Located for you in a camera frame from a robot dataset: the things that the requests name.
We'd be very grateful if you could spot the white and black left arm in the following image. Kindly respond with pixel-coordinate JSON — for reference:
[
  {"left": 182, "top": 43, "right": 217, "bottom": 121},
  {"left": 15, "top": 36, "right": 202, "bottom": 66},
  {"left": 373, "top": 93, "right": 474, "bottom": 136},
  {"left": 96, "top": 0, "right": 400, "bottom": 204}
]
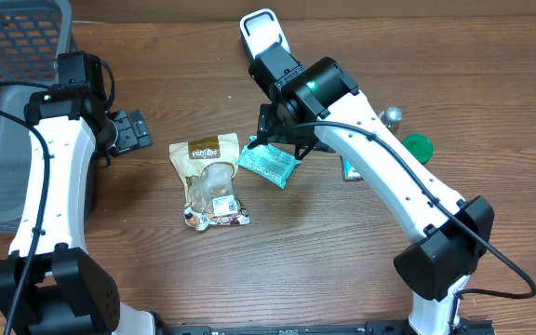
[{"left": 0, "top": 84, "right": 164, "bottom": 334}]

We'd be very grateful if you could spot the clear bottle yellow liquid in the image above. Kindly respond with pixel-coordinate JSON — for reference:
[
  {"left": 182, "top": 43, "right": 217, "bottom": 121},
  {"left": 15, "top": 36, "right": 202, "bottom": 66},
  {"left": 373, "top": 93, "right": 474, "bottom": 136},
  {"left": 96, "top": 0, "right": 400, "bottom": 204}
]
[{"left": 379, "top": 106, "right": 403, "bottom": 135}]

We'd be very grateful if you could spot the beige brown paper pouch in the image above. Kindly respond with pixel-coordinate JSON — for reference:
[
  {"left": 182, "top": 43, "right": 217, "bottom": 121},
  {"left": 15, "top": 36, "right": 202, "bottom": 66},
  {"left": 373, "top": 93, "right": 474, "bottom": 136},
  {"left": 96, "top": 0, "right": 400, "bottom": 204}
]
[{"left": 168, "top": 133, "right": 240, "bottom": 212}]

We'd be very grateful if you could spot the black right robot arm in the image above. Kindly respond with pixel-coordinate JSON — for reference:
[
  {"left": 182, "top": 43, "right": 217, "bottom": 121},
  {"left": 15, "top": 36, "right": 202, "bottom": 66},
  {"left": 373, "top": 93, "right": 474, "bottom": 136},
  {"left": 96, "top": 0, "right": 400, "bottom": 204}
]
[{"left": 249, "top": 54, "right": 494, "bottom": 334}]

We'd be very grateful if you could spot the brown patterned snack packet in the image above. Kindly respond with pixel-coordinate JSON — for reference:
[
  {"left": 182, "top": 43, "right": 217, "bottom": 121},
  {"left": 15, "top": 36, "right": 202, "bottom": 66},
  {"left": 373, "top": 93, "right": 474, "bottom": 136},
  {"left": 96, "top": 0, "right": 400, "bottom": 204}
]
[{"left": 183, "top": 194, "right": 250, "bottom": 232}]

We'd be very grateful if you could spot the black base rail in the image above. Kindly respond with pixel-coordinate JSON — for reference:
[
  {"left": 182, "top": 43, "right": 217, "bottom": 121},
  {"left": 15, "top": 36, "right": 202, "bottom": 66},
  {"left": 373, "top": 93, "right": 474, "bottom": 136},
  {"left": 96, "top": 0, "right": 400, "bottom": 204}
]
[{"left": 151, "top": 318, "right": 495, "bottom": 335}]

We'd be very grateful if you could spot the teal white snack packet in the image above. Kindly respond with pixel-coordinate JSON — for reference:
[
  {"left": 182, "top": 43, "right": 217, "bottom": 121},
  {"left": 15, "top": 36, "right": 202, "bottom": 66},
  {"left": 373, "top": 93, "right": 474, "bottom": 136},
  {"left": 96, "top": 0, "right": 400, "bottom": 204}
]
[{"left": 236, "top": 135, "right": 301, "bottom": 189}]

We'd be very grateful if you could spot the white barcode scanner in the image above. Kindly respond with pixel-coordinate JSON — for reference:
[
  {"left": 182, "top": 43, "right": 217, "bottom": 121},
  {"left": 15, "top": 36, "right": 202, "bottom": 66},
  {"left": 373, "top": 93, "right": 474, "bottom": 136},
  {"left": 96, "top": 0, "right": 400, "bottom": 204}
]
[{"left": 239, "top": 8, "right": 290, "bottom": 61}]

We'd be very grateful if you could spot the green lid white jar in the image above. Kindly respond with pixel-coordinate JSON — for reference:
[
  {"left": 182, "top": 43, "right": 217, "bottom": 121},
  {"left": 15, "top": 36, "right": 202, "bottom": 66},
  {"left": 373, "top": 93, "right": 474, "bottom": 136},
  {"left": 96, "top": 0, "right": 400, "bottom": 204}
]
[{"left": 402, "top": 134, "right": 434, "bottom": 165}]

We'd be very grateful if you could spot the grey plastic mesh basket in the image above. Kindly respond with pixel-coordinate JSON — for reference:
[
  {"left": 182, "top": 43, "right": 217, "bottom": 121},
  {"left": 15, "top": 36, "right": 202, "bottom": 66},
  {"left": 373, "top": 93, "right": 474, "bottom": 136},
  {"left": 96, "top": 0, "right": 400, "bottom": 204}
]
[{"left": 0, "top": 0, "right": 77, "bottom": 234}]

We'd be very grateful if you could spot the green white tissue pack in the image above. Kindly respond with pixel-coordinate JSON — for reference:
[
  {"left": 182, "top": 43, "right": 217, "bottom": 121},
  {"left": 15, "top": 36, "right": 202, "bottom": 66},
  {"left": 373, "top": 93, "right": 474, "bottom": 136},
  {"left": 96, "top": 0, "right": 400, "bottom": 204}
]
[{"left": 342, "top": 159, "right": 362, "bottom": 181}]

